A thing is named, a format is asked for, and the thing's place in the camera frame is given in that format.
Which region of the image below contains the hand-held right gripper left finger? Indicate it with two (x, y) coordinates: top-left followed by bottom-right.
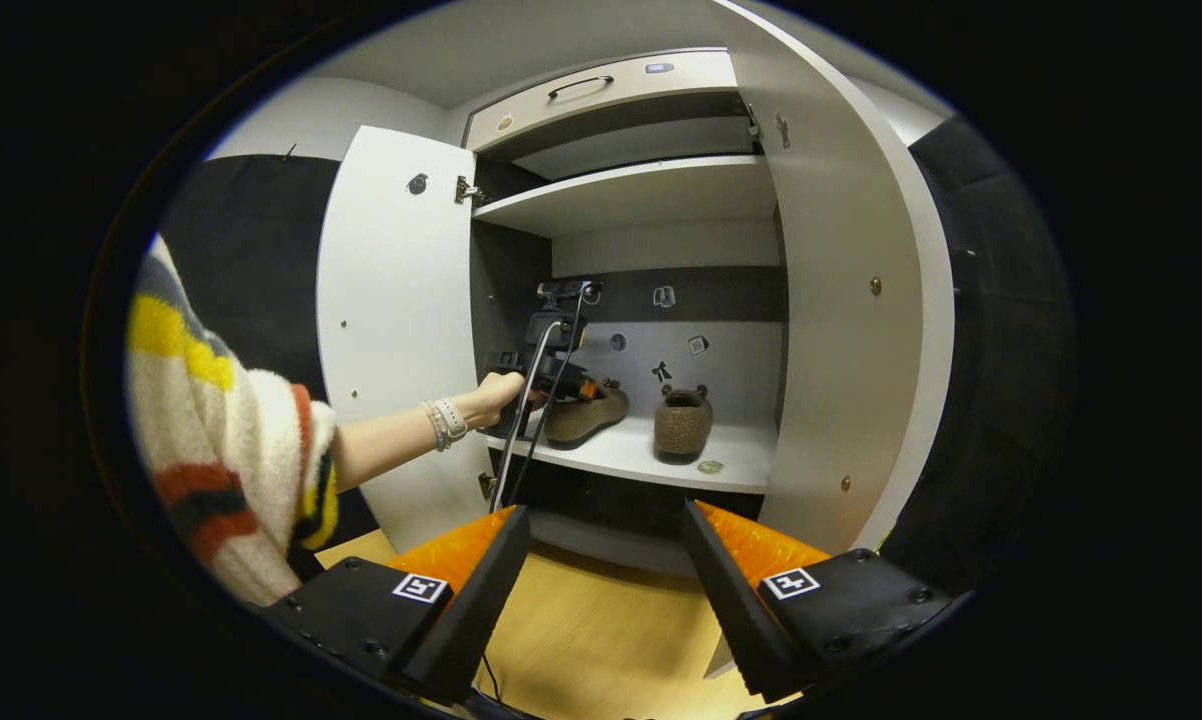
(261, 505), (532, 704)

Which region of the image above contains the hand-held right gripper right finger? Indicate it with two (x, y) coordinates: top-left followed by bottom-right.
(681, 500), (954, 701)

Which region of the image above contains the brown fuzzy shoe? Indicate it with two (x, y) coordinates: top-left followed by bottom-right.
(544, 380), (630, 445)
(654, 385), (714, 459)

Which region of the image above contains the white grey shoe cabinet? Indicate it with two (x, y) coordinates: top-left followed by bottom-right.
(316, 0), (957, 581)

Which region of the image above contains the shoe cabinet door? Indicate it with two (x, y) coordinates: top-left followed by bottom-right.
(316, 125), (492, 553)
(711, 0), (957, 556)

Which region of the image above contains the beige cabinet drawer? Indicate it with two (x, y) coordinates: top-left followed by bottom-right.
(464, 48), (740, 153)

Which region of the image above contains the striped knit sweater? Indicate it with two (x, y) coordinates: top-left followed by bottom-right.
(126, 235), (342, 606)

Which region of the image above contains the black cable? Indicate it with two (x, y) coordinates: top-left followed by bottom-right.
(504, 285), (597, 507)

